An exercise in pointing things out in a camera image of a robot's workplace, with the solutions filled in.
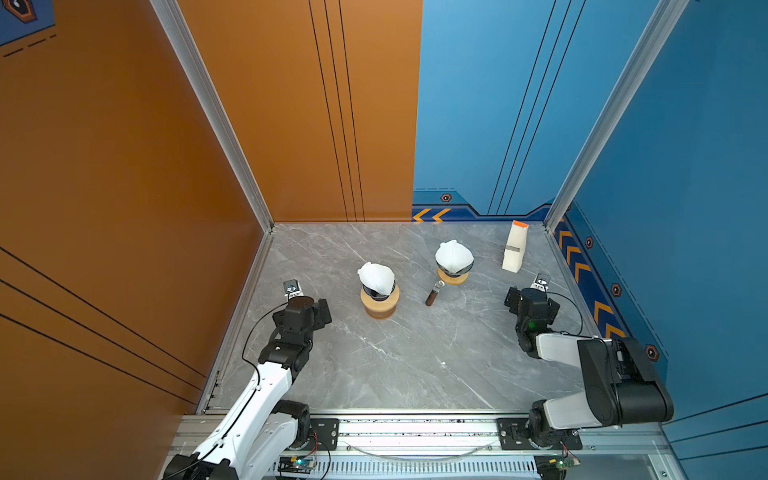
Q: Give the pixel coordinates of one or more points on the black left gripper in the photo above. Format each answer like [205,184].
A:
[320,318]

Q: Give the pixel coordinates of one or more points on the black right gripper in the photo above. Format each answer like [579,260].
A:
[514,297]

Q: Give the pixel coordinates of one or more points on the coffee filter paper pack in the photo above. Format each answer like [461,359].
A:
[515,247]

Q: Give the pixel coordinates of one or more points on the blue ribbed plastic dripper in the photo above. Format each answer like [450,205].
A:
[375,295]

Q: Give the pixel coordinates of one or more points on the white paper coffee filter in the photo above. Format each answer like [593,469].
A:
[376,276]

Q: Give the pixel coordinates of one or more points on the grey ribbed glass dripper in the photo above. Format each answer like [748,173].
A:
[455,273]

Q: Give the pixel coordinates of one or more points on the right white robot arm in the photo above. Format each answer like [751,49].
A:
[620,384]

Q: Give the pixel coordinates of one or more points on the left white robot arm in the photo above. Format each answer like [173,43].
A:
[262,423]

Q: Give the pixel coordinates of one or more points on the orange glass carafe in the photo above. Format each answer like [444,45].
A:
[380,311]

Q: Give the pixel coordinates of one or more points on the left green circuit board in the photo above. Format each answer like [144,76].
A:
[302,466]

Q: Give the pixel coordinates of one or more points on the green circuit board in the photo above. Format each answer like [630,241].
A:
[555,467]
[302,466]

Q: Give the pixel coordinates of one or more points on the right green circuit board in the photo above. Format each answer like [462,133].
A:
[555,467]

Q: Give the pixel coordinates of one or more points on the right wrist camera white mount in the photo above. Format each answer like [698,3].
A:
[541,282]

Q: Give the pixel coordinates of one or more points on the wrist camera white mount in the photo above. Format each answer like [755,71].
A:
[292,289]
[541,282]

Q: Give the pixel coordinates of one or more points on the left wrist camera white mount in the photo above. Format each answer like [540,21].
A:
[292,289]

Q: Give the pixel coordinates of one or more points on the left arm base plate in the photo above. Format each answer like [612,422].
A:
[325,429]

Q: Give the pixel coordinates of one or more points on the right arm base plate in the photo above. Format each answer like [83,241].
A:
[517,434]

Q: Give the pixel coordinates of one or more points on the front aluminium rail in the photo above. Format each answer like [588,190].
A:
[455,445]

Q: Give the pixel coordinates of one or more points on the right aluminium corner post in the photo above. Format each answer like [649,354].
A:
[653,38]

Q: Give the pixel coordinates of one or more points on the aluminium corner post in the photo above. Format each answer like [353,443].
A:
[177,31]
[653,38]

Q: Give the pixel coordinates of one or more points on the left aluminium corner post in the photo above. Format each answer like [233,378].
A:
[177,31]

